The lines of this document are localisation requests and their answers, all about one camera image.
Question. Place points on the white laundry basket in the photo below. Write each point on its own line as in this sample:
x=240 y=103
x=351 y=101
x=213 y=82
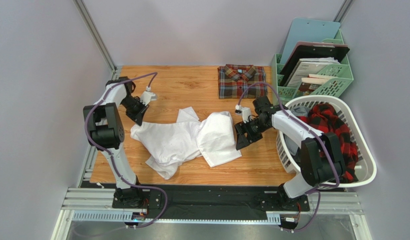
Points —
x=365 y=168

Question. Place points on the white long sleeve shirt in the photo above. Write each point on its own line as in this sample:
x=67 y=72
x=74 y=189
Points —
x=172 y=144

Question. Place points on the green desk organizer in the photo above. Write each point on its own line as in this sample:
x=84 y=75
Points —
x=334 y=87

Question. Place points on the white booklet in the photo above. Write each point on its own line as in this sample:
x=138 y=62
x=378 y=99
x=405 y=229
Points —
x=306 y=66

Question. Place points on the dark red book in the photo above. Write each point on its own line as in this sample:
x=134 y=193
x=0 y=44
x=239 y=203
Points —
x=309 y=84

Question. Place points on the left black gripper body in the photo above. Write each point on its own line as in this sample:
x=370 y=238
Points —
x=134 y=107

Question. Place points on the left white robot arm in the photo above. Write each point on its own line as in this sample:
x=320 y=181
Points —
x=105 y=131

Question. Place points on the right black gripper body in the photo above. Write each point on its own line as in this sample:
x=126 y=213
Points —
x=248 y=128

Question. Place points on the folded plaid shirt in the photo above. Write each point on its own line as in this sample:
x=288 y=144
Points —
x=235 y=81

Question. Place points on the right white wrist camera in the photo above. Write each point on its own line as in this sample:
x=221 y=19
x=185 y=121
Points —
x=244 y=112

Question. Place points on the aluminium frame rail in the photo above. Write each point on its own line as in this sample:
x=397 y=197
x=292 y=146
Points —
x=338 y=214

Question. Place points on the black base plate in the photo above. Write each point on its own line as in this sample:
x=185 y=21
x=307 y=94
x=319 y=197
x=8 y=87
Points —
x=207 y=202

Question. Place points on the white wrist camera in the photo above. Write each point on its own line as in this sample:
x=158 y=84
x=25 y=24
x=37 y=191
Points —
x=244 y=112
x=148 y=96

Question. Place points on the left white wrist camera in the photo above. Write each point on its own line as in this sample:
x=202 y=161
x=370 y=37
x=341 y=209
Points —
x=148 y=96

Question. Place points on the blue clipboard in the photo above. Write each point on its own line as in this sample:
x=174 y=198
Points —
x=307 y=30

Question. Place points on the red black plaid shirt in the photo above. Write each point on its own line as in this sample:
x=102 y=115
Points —
x=323 y=117

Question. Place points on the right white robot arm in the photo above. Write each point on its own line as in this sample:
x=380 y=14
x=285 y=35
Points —
x=320 y=153

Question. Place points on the black clipboard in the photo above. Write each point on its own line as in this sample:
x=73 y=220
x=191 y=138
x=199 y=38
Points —
x=306 y=50

